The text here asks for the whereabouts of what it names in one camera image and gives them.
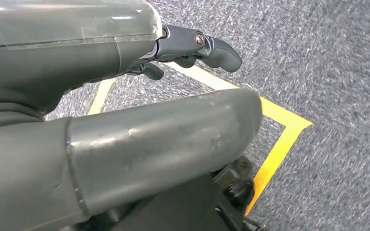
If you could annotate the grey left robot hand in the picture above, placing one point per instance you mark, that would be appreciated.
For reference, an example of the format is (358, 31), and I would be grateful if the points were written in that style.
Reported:
(60, 54)

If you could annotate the black robot foot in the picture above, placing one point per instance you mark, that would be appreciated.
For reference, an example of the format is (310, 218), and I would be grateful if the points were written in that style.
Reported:
(188, 207)

